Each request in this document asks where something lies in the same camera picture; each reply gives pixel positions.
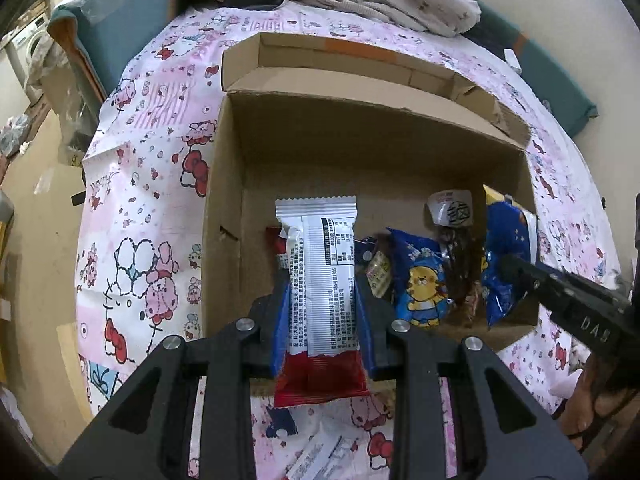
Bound blue packet with yellow animal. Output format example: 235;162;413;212
387;228;456;330

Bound teal padded bed rail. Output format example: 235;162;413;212
462;0;599;137
47;0;177;103

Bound pink printed bed sheet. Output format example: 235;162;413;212
75;0;626;480

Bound cardboard box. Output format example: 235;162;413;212
201;32;542;396

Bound red white snack packet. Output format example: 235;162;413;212
265;226;291;271
274;195;372;408

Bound white washing machine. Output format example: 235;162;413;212
5;15;51;91

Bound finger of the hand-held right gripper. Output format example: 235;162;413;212
497;254;556;306

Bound plastic bags on floor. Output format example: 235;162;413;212
0;115;31;158

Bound dark brown snack packet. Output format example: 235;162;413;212
427;189;488;328

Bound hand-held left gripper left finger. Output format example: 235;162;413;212
57;280;293;480

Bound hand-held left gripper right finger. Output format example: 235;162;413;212
354;275;588;480

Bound person's right hand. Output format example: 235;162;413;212
560;356;630;456

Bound clear packet with yellow label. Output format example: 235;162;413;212
361;235;398;303

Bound blue packet with yellow corner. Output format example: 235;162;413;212
481;185;541;330

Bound clear plastic bag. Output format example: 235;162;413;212
27;42;101;166

